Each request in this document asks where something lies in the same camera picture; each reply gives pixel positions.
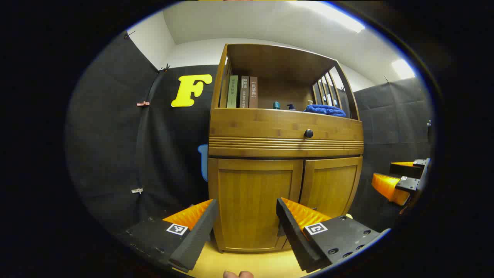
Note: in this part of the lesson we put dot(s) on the green book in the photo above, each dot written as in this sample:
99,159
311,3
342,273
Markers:
232,92

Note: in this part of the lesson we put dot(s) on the black round drawer knob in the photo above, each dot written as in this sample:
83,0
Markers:
308,133

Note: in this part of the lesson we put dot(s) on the wooden cabinet drawer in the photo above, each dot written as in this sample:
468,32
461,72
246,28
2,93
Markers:
262,129

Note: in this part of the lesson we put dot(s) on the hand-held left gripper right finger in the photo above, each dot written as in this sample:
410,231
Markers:
295,235

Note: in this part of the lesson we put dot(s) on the dark blue small bottle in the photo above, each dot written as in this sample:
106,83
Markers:
291,107

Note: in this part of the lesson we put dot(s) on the brown book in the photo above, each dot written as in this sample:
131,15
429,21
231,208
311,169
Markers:
253,92

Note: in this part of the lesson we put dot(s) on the ceiling light panel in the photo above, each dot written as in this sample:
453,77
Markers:
403,68

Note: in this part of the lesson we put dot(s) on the blue towel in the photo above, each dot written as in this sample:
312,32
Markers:
326,111

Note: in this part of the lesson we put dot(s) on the dark grey book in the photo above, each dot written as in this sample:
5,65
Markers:
244,92

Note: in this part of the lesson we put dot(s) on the wooden double-door shoe cabinet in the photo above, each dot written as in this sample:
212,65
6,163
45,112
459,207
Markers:
270,123

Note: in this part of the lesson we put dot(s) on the black backdrop cloth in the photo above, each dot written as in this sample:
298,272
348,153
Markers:
115,135

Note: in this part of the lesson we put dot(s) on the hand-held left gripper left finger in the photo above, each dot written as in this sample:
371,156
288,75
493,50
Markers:
195,239

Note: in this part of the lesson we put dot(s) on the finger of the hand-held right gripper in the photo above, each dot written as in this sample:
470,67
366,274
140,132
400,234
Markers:
388,187
405,169

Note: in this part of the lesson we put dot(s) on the wooden shoe cabinet door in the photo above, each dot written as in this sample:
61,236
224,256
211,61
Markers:
332,187
251,200

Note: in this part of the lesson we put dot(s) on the pink clip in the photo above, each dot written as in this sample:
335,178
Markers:
142,104

